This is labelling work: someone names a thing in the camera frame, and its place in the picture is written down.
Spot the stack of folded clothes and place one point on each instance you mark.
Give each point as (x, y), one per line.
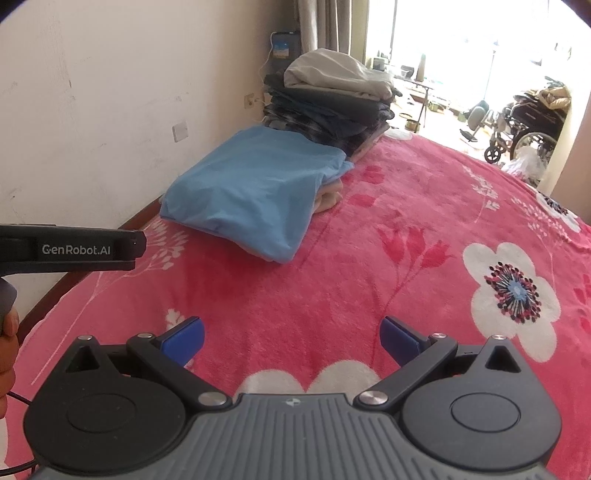
(332, 101)

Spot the beige folded garment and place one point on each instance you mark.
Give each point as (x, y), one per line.
(328, 198)

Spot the red floral blanket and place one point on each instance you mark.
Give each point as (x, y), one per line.
(369, 277)

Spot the blue white wall device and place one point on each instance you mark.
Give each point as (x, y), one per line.
(285, 45)

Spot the grey wheeled chair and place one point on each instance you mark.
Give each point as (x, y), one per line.
(489, 124)

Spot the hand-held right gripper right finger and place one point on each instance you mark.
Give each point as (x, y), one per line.
(397, 339)

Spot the blue shirt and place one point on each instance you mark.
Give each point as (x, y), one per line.
(249, 194)

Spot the wall socket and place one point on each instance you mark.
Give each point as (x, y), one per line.
(250, 100)
(180, 131)

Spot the person's left hand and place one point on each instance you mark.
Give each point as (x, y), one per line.
(8, 360)

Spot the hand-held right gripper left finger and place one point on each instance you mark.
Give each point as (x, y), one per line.
(184, 337)

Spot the folding table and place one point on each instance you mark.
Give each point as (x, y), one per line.
(415, 85)

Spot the beige curtain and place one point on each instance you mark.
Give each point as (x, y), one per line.
(332, 23)

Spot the black wheelchair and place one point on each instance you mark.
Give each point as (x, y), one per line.
(540, 120)

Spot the clear plastic bag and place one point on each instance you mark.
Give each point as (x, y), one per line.
(526, 164)

